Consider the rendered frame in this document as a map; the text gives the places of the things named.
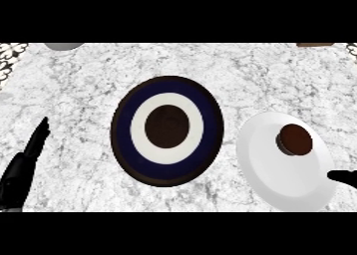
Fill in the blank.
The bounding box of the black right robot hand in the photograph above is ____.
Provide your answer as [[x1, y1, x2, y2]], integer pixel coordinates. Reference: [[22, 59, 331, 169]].
[[326, 168, 357, 195]]

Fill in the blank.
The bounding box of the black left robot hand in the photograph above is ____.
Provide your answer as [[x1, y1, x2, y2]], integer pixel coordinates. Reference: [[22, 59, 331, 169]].
[[0, 116, 53, 213]]

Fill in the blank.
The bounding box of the brown chocolate cupcake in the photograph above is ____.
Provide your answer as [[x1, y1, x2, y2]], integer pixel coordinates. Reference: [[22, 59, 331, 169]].
[[274, 123, 314, 157]]

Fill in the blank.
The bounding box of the blue and white ringed plate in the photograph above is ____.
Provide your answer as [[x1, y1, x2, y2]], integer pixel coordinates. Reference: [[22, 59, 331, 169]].
[[110, 75, 226, 188]]

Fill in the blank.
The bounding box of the grey round object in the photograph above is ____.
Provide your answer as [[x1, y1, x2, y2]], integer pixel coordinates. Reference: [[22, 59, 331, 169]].
[[44, 42, 87, 52]]

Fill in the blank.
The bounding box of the brown wooden object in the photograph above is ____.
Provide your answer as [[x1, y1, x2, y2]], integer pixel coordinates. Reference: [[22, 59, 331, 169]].
[[297, 42, 337, 48]]

